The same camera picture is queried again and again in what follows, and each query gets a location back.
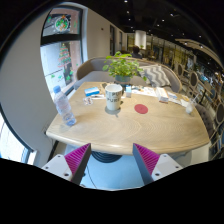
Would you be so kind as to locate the blue and white pack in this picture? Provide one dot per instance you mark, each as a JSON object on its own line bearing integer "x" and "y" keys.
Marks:
{"x": 91, "y": 91}

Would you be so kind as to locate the white round pillar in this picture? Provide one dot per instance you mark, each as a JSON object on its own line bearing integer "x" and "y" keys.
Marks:
{"x": 140, "y": 39}

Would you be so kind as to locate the white card with red dots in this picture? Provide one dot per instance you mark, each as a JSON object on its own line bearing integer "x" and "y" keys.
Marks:
{"x": 88, "y": 100}

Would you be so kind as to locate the white pen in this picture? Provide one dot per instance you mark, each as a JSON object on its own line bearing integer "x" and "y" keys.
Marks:
{"x": 98, "y": 96}

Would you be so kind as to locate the grey curved sofa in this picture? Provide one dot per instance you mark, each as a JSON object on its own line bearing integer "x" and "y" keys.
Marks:
{"x": 91, "y": 68}

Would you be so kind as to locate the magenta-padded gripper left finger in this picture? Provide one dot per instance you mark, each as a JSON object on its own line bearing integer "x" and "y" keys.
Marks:
{"x": 76, "y": 159}

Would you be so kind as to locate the white box with orange print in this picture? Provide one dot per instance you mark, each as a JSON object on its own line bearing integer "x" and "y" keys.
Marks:
{"x": 162, "y": 95}

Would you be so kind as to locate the green potted plant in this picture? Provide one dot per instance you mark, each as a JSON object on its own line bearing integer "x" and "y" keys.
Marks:
{"x": 121, "y": 66}

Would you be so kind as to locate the flat round red coaster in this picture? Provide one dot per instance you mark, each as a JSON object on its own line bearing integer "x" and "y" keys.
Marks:
{"x": 141, "y": 109}

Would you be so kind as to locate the small blue white booklet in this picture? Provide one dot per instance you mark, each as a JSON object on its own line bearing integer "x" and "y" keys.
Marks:
{"x": 172, "y": 95}

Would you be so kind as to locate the white mug with black print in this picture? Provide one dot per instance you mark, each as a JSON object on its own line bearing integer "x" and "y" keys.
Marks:
{"x": 113, "y": 98}

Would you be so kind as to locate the group of ceiling spotlights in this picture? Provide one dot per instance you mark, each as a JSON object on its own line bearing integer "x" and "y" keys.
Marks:
{"x": 171, "y": 14}

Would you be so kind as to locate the grey white chevron cushion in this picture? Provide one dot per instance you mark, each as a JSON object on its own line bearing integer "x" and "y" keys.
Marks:
{"x": 156, "y": 76}

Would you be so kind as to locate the person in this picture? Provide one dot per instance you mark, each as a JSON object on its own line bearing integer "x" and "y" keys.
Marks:
{"x": 136, "y": 53}

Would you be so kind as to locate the white printed leaflet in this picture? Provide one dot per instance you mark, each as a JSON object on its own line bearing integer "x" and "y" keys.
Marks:
{"x": 145, "y": 90}

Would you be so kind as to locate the black table pedestal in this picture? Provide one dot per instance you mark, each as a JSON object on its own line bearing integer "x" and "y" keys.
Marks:
{"x": 106, "y": 157}

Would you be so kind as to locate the window with holiday decals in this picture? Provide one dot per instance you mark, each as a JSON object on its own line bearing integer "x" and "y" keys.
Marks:
{"x": 61, "y": 63}

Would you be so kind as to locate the small light blue box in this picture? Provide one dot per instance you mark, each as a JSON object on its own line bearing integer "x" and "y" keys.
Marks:
{"x": 128, "y": 91}

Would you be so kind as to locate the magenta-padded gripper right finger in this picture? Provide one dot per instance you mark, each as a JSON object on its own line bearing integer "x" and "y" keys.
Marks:
{"x": 147, "y": 159}

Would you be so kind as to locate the grey tufted chair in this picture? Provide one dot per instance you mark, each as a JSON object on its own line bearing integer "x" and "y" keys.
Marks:
{"x": 205, "y": 116}

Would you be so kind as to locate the white paper napkin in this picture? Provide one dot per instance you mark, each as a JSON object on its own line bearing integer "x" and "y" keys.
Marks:
{"x": 184, "y": 101}

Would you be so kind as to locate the group of round-backed chairs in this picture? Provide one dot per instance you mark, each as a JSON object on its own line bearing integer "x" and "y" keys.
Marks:
{"x": 218, "y": 113}

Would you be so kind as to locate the clear blue-capped water bottle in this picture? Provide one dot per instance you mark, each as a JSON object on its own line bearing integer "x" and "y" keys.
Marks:
{"x": 65, "y": 110}

